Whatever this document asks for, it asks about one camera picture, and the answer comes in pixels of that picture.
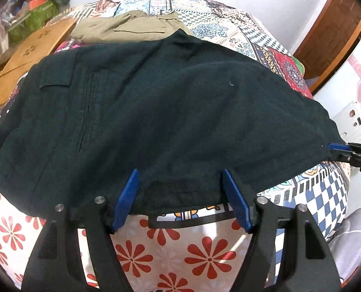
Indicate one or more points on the green cloth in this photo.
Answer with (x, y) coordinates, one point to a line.
(299, 65)

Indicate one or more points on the person's grey trouser leg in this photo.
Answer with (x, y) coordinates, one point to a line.
(354, 240)

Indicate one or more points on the wooden door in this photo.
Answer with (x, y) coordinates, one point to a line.
(329, 33)

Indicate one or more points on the patterned patchwork bedsheet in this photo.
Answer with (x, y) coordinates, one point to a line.
(208, 258)

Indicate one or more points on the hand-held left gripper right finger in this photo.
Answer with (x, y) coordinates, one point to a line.
(236, 202)

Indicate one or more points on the dark pants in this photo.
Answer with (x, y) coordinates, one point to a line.
(168, 97)

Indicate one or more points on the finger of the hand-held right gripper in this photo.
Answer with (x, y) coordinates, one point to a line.
(349, 159)
(340, 147)

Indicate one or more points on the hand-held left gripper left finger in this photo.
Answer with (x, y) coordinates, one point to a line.
(125, 202)

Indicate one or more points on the brown cardboard board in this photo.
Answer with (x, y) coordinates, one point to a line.
(31, 54)

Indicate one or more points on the khaki pants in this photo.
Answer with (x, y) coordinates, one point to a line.
(107, 30)

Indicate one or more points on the green box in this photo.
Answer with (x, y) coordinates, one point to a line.
(34, 21)

